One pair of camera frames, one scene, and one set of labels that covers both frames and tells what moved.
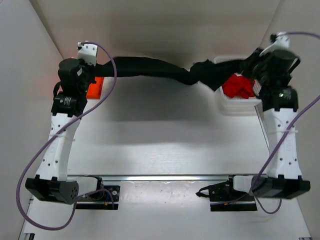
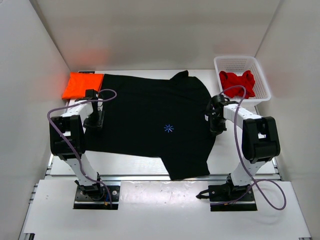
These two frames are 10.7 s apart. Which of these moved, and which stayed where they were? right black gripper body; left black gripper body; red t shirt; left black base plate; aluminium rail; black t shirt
Moved: black t shirt; left black gripper body; right black gripper body
Stayed: red t shirt; aluminium rail; left black base plate
